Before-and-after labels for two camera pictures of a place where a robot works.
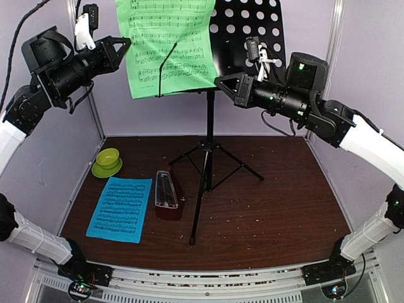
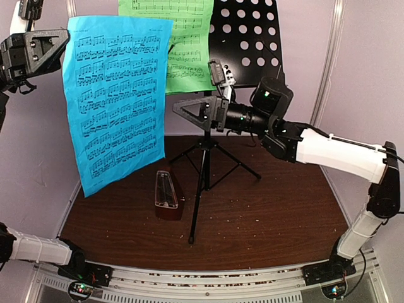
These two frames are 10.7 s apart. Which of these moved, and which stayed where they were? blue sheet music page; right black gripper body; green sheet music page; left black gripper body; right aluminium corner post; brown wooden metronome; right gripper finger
Moved: blue sheet music page; right black gripper body; left black gripper body; right gripper finger
Stayed: green sheet music page; right aluminium corner post; brown wooden metronome
